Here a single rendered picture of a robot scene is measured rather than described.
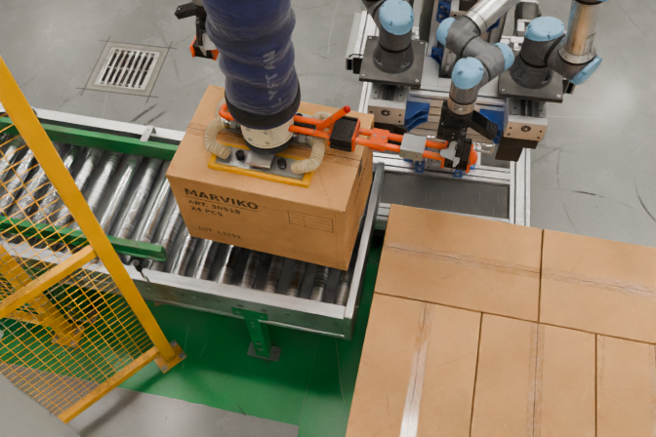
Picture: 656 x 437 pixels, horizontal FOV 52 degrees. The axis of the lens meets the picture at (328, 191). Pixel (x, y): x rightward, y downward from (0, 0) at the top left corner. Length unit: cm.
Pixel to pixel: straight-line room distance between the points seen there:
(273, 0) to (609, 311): 166
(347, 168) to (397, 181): 105
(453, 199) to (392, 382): 108
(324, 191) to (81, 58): 247
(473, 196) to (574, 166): 69
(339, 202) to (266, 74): 49
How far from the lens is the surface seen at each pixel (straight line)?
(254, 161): 216
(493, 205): 320
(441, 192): 319
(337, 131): 208
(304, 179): 213
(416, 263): 261
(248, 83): 189
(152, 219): 279
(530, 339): 255
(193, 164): 225
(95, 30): 444
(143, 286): 267
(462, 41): 191
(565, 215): 351
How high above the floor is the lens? 284
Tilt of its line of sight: 56 degrees down
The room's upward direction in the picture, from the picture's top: 2 degrees counter-clockwise
